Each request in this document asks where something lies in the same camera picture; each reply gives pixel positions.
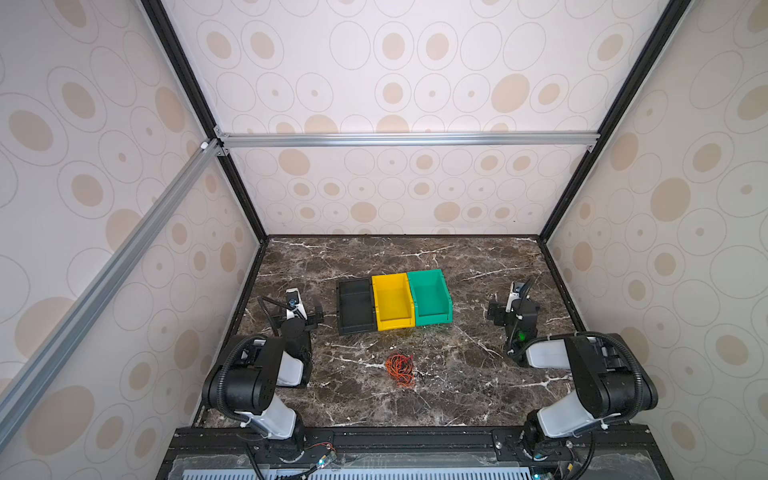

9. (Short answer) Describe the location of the black plastic bin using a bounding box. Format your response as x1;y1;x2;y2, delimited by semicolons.
336;277;377;336

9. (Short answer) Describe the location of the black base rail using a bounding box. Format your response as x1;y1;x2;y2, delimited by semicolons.
157;425;672;479

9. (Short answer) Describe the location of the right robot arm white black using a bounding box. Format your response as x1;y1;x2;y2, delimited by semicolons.
486;296;659;461

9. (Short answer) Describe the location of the left aluminium frame bar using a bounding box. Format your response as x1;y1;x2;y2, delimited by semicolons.
1;138;222;448

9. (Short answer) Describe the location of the green plastic bin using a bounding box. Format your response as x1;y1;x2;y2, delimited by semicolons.
407;269;453;327

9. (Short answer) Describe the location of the orange cable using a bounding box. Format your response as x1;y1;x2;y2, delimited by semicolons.
384;352;418;390

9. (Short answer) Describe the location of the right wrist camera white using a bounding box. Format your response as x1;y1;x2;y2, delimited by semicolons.
505;281;524;312

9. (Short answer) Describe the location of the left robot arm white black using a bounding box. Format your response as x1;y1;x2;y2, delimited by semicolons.
202;290;324;448

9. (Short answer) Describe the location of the horizontal aluminium frame bar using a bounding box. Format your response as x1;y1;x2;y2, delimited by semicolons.
220;131;600;149

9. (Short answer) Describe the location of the yellow plastic bin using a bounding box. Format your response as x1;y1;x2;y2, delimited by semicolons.
372;273;415;331

